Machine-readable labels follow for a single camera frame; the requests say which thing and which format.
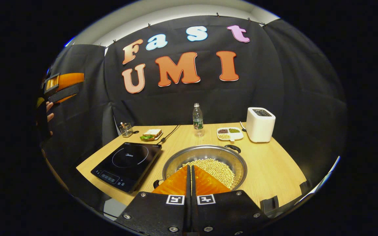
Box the clear plastic water bottle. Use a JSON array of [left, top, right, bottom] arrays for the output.
[[192, 103, 204, 137]]

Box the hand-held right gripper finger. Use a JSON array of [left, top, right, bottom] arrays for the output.
[[115, 165, 191, 236], [191, 165, 270, 236]]

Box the white divided dish of beans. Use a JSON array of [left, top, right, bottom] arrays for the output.
[[217, 127, 244, 142]]

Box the black power cable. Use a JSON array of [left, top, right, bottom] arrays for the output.
[[156, 125, 180, 145]]

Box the pile of soybeans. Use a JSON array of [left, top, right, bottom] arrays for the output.
[[178, 158, 235, 189]]

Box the white plate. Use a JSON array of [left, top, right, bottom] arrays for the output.
[[140, 131, 164, 142]]

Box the row of black clips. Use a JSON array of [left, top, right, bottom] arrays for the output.
[[97, 12, 268, 46]]

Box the steel pot with black handles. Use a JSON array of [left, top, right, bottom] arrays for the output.
[[153, 144, 248, 197]]

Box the white toaster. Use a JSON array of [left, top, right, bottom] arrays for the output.
[[245, 107, 276, 143]]

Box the wire mesh holder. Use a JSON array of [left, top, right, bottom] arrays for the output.
[[120, 122, 134, 137]]

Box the black induction cooktop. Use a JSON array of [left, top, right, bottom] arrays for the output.
[[91, 142, 162, 193]]

